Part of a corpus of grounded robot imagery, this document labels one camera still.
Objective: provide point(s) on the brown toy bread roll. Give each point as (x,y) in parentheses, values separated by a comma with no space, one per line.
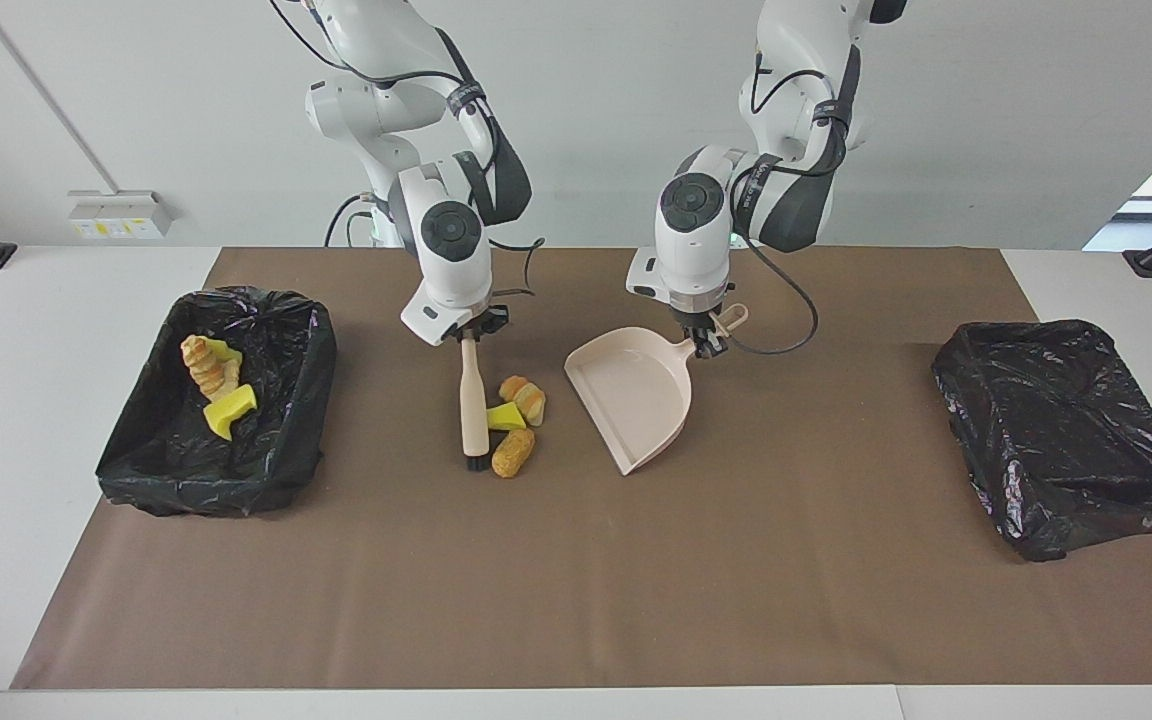
(514,452)

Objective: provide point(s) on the cut toy croissant piece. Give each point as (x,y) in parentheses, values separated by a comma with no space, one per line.
(524,398)

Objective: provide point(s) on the yellow sponge green scourer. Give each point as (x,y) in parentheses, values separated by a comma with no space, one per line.
(228,352)

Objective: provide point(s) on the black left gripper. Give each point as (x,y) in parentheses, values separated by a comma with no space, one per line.
(701,315)

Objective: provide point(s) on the grey wall conduit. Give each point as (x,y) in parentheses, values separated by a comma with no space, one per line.
(36,82)

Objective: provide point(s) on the pale pink plastic dustpan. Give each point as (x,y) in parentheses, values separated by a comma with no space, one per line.
(636,400)

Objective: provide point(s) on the bin lined black plastic bag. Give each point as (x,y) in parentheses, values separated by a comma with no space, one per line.
(266,450)
(1066,440)

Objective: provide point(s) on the small yellow sponge piece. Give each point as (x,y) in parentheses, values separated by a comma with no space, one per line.
(506,418)

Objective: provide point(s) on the brown table mat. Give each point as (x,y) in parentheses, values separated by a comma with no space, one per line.
(736,610)

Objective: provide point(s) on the plain yellow sponge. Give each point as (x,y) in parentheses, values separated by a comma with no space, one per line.
(231,408)

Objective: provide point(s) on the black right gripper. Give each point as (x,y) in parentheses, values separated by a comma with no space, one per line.
(471,328)

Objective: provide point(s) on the white wall outlet box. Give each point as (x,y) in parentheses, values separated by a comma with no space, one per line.
(121,215)

